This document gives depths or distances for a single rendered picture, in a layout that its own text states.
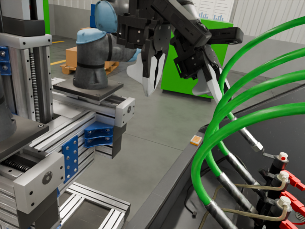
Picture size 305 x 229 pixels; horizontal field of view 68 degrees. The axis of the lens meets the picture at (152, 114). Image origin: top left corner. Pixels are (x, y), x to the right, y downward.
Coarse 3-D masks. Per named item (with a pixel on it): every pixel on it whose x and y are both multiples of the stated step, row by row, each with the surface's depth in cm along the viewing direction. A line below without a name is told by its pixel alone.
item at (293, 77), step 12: (300, 72) 31; (264, 84) 33; (276, 84) 32; (240, 96) 35; (252, 96) 35; (228, 108) 37; (216, 120) 38; (216, 168) 42; (228, 180) 42; (228, 192) 42; (240, 192) 42; (240, 204) 41
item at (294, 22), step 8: (304, 16) 42; (288, 24) 43; (296, 24) 42; (264, 32) 45; (272, 32) 44; (256, 40) 46; (248, 48) 47; (232, 56) 50; (240, 56) 49; (232, 64) 50; (224, 72) 51; (224, 80) 52
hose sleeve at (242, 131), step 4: (232, 120) 54; (244, 128) 53; (240, 132) 54; (244, 132) 53; (248, 132) 53; (244, 136) 54; (248, 136) 53; (252, 136) 53; (248, 140) 53; (252, 140) 53; (256, 140) 54; (252, 144) 53
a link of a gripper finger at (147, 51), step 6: (150, 36) 41; (150, 42) 40; (144, 48) 41; (150, 48) 40; (144, 54) 41; (150, 54) 41; (144, 60) 42; (150, 60) 42; (144, 66) 42; (150, 66) 43; (144, 72) 43
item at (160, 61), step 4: (156, 56) 46; (160, 56) 46; (164, 56) 47; (160, 60) 46; (160, 64) 46; (156, 68) 46; (160, 68) 47; (156, 72) 47; (160, 72) 48; (156, 76) 47; (160, 76) 48; (156, 80) 47; (156, 84) 48; (152, 92) 48
